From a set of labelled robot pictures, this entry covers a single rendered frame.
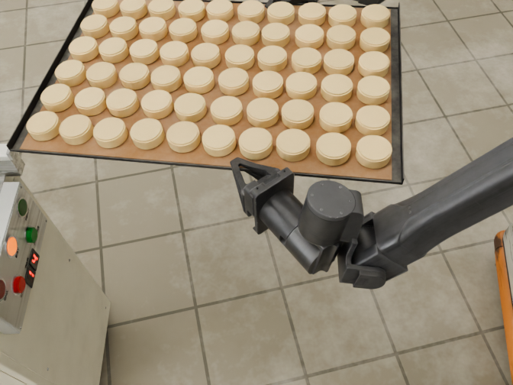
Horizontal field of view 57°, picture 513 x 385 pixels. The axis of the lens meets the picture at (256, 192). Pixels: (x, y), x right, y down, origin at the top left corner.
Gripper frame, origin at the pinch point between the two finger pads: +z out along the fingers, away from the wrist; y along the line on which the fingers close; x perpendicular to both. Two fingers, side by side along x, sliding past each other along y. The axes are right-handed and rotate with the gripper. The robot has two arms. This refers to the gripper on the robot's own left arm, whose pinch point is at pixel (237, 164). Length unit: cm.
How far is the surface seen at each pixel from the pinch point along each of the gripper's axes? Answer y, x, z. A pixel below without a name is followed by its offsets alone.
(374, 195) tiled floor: 100, 73, 21
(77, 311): 61, -36, 28
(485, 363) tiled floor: 102, 56, -45
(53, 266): 42, -33, 30
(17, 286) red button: 21.3, -37.7, 16.3
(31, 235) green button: 21.2, -31.7, 24.5
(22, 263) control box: 22.5, -35.4, 21.0
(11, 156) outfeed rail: 8.3, -26.8, 31.5
